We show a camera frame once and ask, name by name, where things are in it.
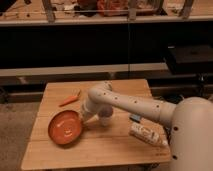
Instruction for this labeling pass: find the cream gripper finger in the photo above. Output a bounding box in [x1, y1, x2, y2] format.
[82, 115, 98, 125]

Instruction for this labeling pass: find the orange ceramic bowl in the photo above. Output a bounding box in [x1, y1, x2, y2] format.
[48, 110, 82, 145]

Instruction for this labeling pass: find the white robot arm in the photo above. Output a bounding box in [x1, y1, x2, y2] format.
[81, 81, 213, 171]

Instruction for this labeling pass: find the orange carrot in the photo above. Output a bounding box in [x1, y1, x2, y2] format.
[59, 90, 81, 107]

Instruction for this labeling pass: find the blue sponge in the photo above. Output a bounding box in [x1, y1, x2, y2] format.
[129, 114, 141, 123]

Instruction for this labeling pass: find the white tube bottle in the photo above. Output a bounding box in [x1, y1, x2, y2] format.
[129, 122, 168, 147]

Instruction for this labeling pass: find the black box on shelf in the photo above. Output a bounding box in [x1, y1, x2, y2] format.
[165, 45, 213, 74]

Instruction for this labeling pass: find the wooden shelf rack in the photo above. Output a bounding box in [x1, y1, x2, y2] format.
[0, 0, 213, 27]

